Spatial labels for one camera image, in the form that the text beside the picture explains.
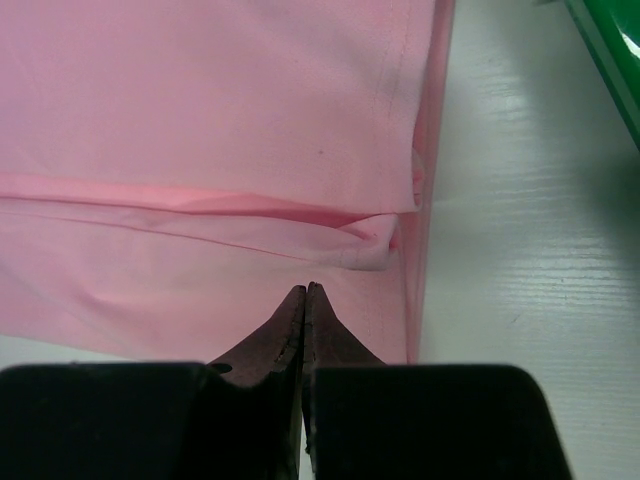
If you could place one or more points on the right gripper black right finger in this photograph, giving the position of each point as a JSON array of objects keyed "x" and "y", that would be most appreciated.
[{"x": 366, "y": 419}]

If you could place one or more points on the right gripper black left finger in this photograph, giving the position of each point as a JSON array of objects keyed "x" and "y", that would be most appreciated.
[{"x": 237, "y": 417}]

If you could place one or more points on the pink t-shirt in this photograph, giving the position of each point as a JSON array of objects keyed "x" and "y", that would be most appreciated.
[{"x": 171, "y": 169}]

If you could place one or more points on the green plastic tray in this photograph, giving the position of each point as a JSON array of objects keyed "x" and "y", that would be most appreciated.
[{"x": 610, "y": 30}]

